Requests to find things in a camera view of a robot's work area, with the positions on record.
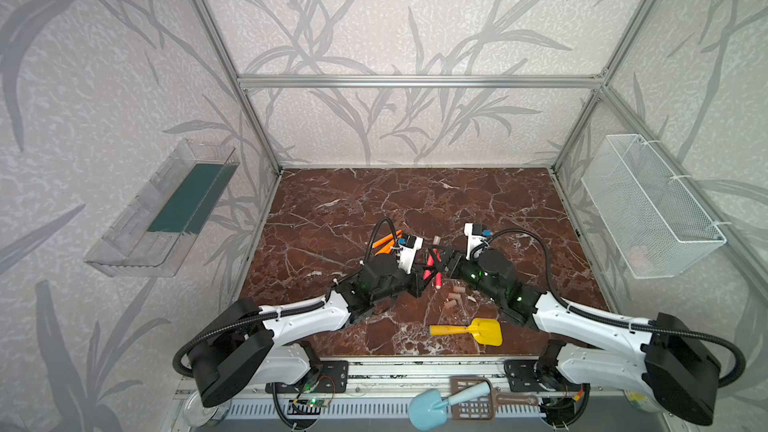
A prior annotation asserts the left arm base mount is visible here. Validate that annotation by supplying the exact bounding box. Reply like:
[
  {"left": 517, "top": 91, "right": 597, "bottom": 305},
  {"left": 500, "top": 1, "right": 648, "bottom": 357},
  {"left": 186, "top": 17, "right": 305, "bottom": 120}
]
[{"left": 265, "top": 360, "right": 350, "bottom": 395}]

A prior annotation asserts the light blue toy shovel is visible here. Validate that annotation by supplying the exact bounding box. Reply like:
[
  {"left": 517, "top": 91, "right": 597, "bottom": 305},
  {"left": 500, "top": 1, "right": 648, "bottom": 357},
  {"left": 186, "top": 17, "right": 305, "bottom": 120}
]
[{"left": 408, "top": 382, "right": 491, "bottom": 431}]

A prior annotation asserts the yellow toy shovel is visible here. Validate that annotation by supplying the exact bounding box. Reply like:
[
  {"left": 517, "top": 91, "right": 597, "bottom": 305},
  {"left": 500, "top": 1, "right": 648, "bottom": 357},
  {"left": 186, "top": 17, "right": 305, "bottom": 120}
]
[{"left": 429, "top": 318, "right": 503, "bottom": 347}]

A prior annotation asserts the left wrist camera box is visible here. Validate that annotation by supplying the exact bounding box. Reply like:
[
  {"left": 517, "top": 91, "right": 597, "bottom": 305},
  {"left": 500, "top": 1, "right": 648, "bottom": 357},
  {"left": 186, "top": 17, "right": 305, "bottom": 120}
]
[{"left": 396, "top": 234, "right": 423, "bottom": 274}]

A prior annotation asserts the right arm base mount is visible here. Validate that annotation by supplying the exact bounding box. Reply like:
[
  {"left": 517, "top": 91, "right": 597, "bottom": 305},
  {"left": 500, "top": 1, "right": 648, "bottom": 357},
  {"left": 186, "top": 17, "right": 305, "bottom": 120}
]
[{"left": 503, "top": 340, "right": 581, "bottom": 394}]

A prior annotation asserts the brown toy rake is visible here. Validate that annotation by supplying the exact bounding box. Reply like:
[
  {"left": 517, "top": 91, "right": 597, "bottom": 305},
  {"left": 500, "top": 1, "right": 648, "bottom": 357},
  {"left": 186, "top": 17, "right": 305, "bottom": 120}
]
[{"left": 450, "top": 376, "right": 542, "bottom": 421}]

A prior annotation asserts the white wire basket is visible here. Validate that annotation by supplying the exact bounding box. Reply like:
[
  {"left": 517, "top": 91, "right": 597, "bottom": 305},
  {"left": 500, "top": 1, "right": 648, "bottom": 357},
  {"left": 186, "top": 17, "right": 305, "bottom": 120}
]
[{"left": 582, "top": 134, "right": 727, "bottom": 279}]

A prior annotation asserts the orange marker far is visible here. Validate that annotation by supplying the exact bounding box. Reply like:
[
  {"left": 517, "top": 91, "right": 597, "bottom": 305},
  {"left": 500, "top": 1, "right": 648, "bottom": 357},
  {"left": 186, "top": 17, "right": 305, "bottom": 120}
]
[{"left": 372, "top": 230, "right": 402, "bottom": 249}]

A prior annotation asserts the pink marker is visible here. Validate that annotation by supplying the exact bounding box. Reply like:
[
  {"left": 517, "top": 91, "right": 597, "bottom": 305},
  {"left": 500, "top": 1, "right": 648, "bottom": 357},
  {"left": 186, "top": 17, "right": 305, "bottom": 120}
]
[{"left": 423, "top": 249, "right": 440, "bottom": 281}]

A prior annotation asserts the metal tin can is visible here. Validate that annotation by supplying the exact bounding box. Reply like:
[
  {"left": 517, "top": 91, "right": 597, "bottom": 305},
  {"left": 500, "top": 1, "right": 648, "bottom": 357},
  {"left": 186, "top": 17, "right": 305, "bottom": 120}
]
[{"left": 181, "top": 391, "right": 232, "bottom": 428}]

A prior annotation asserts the small circuit board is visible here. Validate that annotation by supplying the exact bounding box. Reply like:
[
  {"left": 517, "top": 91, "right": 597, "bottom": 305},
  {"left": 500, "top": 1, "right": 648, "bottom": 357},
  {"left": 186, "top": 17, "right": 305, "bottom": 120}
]
[{"left": 287, "top": 397, "right": 329, "bottom": 417}]

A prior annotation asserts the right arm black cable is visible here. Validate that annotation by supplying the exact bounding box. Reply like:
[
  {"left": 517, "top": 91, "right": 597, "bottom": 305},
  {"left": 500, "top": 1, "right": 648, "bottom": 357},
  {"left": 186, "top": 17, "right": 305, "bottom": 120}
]
[{"left": 485, "top": 227, "right": 748, "bottom": 389}]

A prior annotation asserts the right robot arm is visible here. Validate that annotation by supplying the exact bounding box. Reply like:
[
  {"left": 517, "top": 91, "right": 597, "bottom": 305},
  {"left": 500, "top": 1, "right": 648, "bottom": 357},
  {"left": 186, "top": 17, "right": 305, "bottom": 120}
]
[{"left": 436, "top": 248, "right": 746, "bottom": 426}]

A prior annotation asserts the orange marker middle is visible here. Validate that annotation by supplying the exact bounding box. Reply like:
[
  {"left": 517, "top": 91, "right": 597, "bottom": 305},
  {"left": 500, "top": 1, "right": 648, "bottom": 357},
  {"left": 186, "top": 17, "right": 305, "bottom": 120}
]
[{"left": 376, "top": 240, "right": 395, "bottom": 254}]

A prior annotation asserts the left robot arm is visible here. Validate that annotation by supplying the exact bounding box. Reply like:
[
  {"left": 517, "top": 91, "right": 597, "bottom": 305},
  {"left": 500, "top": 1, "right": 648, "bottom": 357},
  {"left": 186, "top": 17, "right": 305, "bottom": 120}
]
[{"left": 172, "top": 254, "right": 429, "bottom": 407}]

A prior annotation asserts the clear plastic wall shelf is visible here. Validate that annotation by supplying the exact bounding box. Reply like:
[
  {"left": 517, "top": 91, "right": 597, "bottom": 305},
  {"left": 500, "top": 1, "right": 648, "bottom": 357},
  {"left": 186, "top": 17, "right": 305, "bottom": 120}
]
[{"left": 84, "top": 139, "right": 240, "bottom": 278}]

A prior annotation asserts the orange marker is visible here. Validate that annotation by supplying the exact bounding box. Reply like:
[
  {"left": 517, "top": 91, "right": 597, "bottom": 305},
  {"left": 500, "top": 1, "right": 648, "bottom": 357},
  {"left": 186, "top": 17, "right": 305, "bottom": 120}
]
[
  {"left": 372, "top": 230, "right": 402, "bottom": 249},
  {"left": 376, "top": 240, "right": 395, "bottom": 254}
]

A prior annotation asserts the pink marker lone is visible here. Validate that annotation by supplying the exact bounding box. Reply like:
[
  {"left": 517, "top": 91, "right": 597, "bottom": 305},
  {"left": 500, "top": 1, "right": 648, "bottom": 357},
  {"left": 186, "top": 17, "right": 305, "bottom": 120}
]
[{"left": 432, "top": 249, "right": 443, "bottom": 290}]

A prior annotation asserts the aluminium front rail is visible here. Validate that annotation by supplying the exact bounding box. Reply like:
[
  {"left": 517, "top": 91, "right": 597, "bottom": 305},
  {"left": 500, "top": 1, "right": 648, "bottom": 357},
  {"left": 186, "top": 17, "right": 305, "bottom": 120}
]
[{"left": 161, "top": 355, "right": 679, "bottom": 422}]

